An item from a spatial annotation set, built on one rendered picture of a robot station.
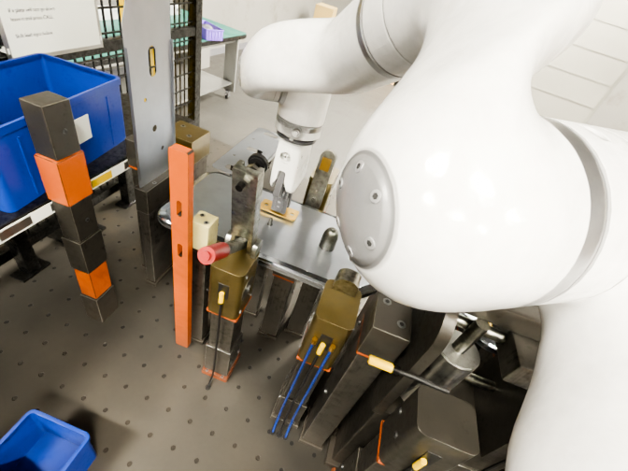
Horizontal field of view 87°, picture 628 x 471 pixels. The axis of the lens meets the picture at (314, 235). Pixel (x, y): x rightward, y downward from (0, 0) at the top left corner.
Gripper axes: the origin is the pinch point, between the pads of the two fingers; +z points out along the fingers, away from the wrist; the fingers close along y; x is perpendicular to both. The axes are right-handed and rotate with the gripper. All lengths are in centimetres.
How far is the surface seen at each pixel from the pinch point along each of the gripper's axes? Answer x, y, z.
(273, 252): -3.5, -12.4, 3.1
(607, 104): -443, 795, 42
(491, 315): -33.9, -26.0, -14.0
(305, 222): -6.2, -0.3, 3.1
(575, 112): -398, 793, 76
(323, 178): -6.1, 10.3, -2.6
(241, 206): 0.4, -21.5, -11.9
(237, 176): 1.1, -22.3, -17.1
